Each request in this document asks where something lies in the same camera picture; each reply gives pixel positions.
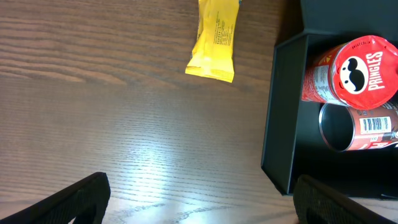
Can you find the black open gift box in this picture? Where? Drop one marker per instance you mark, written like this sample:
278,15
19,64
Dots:
293,145

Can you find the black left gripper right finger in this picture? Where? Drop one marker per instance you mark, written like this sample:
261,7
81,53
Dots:
317,203

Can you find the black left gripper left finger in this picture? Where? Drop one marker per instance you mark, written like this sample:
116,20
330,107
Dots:
82,202

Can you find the long yellow snack packet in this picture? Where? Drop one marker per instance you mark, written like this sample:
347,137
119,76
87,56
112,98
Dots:
212,55

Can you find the dark red Pringles can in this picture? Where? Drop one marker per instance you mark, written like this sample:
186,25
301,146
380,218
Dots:
348,129

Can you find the bright red Pringles can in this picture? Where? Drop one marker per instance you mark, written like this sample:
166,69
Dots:
361,74

